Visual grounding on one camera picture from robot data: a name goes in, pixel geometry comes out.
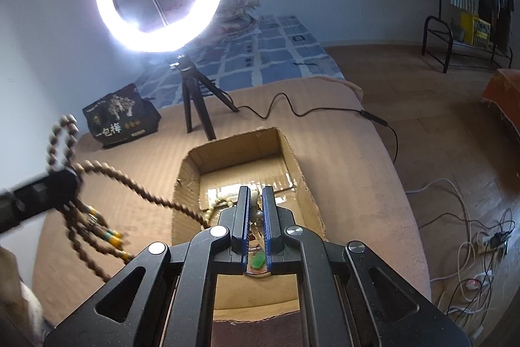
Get red cord jade pendant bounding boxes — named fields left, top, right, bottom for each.
left=246, top=189, right=269, bottom=277

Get pale green bead bracelet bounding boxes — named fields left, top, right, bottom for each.
left=202, top=196, right=241, bottom=228

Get long brown wooden bead necklace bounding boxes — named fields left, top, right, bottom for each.
left=46, top=114, right=213, bottom=283

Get brown cardboard box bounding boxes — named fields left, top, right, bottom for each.
left=173, top=128, right=325, bottom=322

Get black snack bag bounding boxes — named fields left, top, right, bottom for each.
left=83, top=84, right=161, bottom=149

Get black tripod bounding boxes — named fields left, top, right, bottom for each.
left=170, top=55, right=239, bottom=141

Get blue patterned bedsheet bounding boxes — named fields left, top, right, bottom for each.
left=135, top=15, right=345, bottom=109

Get floral pillow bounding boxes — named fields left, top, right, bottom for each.
left=214, top=0, right=260, bottom=36

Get black metal rack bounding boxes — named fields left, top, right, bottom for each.
left=421, top=0, right=519, bottom=73

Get black power cable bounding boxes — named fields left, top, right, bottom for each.
left=235, top=91, right=400, bottom=165

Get white power strip cables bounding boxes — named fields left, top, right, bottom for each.
left=404, top=177, right=517, bottom=338

